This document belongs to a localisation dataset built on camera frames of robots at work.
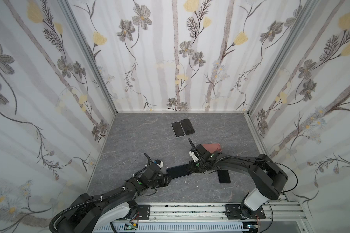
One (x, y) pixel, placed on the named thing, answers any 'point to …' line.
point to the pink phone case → (212, 147)
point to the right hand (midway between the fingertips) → (184, 166)
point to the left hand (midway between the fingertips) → (168, 176)
